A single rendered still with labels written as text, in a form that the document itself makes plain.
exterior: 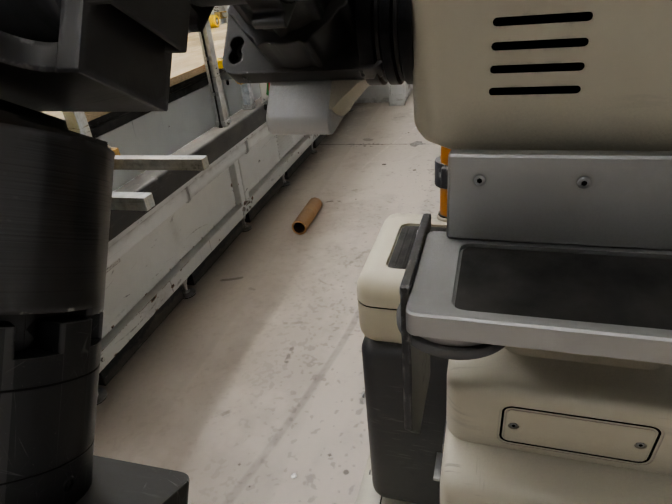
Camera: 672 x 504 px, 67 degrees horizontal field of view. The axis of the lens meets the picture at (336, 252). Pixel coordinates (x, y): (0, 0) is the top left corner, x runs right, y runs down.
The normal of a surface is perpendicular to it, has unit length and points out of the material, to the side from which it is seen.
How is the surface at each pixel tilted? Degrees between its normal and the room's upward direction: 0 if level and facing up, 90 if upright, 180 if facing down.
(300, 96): 54
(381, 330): 90
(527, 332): 90
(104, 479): 30
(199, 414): 0
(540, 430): 98
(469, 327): 90
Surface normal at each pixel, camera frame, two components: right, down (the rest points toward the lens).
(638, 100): -0.26, 0.61
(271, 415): -0.09, -0.87
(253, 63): -0.28, -0.12
